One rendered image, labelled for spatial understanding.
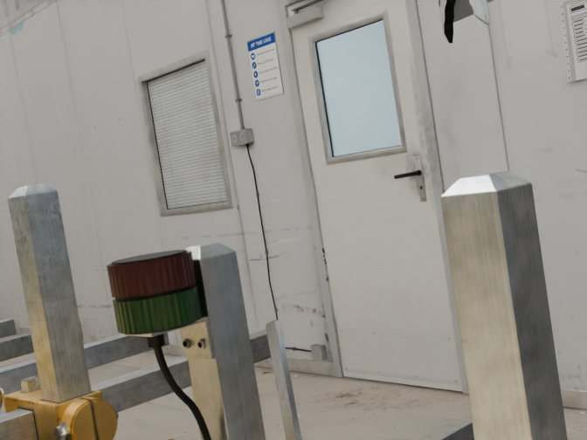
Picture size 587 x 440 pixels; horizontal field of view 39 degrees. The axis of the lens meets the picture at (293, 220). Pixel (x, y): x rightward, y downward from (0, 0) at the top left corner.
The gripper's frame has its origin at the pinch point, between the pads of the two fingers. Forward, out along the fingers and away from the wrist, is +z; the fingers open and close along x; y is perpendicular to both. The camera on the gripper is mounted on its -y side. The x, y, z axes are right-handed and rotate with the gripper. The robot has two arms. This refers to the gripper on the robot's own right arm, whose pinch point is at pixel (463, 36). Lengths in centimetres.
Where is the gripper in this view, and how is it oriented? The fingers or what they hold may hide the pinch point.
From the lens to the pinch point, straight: 131.2
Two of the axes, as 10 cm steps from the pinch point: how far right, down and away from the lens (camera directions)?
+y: 9.7, -1.6, 1.6
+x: -1.7, -0.3, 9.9
